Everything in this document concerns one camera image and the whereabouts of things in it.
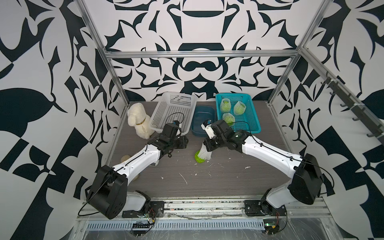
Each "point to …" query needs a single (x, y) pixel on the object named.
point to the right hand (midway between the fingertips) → (202, 140)
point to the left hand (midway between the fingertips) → (184, 137)
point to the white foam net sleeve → (225, 99)
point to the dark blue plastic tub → (202, 113)
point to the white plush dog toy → (136, 117)
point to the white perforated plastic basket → (177, 107)
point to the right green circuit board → (271, 226)
